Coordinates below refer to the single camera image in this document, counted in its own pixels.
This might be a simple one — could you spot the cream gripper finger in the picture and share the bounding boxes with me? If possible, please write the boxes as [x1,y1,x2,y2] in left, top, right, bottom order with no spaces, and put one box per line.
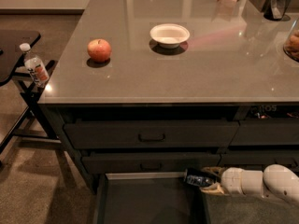
[200,183,225,195]
[201,167,225,176]

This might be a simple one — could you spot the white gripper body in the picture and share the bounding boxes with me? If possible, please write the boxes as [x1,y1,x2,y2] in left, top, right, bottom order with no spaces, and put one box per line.
[221,167,243,195]

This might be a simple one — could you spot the blue pepsi can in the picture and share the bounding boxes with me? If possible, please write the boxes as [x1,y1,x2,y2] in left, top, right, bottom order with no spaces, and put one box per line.
[184,168,217,188]

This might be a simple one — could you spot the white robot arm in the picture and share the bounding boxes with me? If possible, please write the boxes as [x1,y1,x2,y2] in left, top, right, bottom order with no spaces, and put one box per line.
[200,164,299,205]

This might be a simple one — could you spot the middle right drawer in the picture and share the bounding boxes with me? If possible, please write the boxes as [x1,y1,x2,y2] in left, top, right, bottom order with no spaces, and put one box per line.
[218,150,299,172]

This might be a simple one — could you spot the top left drawer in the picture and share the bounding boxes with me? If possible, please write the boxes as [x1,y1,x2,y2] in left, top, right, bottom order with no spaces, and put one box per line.
[64,120,238,149]

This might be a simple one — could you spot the snack packets in drawer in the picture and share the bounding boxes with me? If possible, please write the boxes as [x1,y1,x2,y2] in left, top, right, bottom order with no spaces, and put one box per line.
[248,105,299,119]

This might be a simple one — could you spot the top right drawer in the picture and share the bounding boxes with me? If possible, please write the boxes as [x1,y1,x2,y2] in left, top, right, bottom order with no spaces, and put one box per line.
[231,119,299,146]

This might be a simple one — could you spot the open bottom left drawer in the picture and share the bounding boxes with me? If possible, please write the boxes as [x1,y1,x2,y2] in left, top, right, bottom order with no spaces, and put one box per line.
[92,174,211,224]

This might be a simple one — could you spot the middle left drawer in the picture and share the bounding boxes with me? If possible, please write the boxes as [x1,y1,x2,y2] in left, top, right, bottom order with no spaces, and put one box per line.
[81,152,220,174]

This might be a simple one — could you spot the dark counter cabinet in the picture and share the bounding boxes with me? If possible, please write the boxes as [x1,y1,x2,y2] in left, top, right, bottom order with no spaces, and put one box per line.
[39,0,299,187]

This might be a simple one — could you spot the glass jar with snacks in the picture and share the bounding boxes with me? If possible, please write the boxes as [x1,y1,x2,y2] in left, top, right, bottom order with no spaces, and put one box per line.
[283,19,299,62]

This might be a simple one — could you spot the white bowl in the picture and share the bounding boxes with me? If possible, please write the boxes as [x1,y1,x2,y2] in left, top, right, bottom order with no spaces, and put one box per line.
[149,23,190,49]

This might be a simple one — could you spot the red apple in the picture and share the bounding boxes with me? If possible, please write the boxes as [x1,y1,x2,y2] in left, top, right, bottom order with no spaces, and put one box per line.
[87,39,112,63]

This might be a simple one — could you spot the black side table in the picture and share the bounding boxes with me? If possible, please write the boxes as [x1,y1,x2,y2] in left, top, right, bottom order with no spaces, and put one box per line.
[0,30,57,152]

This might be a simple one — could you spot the clear plastic water bottle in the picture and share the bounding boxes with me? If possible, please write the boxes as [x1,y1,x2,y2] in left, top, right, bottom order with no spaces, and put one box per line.
[20,43,50,88]

